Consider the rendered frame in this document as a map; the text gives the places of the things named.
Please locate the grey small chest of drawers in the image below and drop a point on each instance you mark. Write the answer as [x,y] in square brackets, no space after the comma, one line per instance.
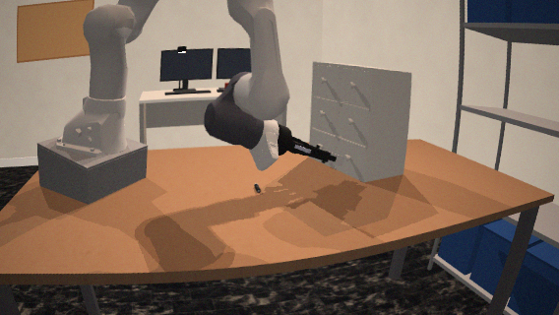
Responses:
[388,119]

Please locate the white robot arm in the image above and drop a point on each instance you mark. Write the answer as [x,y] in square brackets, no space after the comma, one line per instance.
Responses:
[98,128]

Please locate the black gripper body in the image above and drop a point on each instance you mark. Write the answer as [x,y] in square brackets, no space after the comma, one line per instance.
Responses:
[285,141]

